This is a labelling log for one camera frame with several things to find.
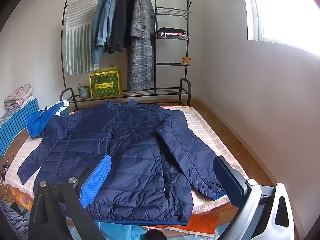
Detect black round object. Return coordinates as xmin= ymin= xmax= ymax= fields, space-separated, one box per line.
xmin=145 ymin=229 xmax=168 ymax=240

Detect window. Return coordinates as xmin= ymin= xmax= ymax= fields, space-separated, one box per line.
xmin=241 ymin=0 xmax=320 ymax=57

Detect yellow green patterned box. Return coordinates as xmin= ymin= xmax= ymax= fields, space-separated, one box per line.
xmin=89 ymin=66 xmax=123 ymax=99

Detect black coat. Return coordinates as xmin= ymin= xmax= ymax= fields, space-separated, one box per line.
xmin=108 ymin=0 xmax=137 ymax=54

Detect navy puffer jacket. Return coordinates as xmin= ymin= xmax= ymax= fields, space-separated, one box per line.
xmin=17 ymin=99 xmax=227 ymax=227

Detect floral folded quilt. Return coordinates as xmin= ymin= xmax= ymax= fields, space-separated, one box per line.
xmin=3 ymin=83 xmax=33 ymax=111

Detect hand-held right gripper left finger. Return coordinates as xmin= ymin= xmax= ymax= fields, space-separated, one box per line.
xmin=28 ymin=154 xmax=112 ymax=240

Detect dark striped cloth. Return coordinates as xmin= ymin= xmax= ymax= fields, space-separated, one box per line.
xmin=0 ymin=200 xmax=29 ymax=240

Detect black metal clothes rack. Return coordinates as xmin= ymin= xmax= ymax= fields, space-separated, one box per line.
xmin=61 ymin=0 xmax=192 ymax=110

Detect small potted plant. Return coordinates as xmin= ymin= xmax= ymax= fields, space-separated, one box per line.
xmin=77 ymin=83 xmax=90 ymax=99

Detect teal cloth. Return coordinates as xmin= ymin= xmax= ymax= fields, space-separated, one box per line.
xmin=99 ymin=221 xmax=148 ymax=240

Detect light blue denim shirt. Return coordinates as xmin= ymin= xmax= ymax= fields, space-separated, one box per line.
xmin=90 ymin=0 xmax=108 ymax=65

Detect grey plaid coat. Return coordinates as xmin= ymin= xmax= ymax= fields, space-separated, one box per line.
xmin=127 ymin=0 xmax=155 ymax=91

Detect pink checked blanket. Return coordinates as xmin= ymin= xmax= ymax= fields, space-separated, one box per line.
xmin=5 ymin=105 xmax=249 ymax=205

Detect tangled cables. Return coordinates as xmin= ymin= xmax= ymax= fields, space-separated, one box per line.
xmin=0 ymin=152 xmax=13 ymax=185

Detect bright blue garment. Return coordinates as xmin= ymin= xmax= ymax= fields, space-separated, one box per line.
xmin=26 ymin=102 xmax=63 ymax=138

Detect black folded garment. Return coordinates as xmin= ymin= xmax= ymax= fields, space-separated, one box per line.
xmin=157 ymin=27 xmax=186 ymax=33

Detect green striped hanging cloth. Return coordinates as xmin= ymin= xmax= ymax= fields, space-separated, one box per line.
xmin=64 ymin=0 xmax=105 ymax=76

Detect blue denim jacket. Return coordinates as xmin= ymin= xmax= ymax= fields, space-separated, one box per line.
xmin=97 ymin=0 xmax=121 ymax=48

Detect blue slatted crate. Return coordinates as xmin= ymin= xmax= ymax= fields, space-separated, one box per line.
xmin=0 ymin=98 xmax=40 ymax=157

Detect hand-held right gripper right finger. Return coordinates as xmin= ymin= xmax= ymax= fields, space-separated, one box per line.
xmin=212 ymin=156 xmax=297 ymax=240

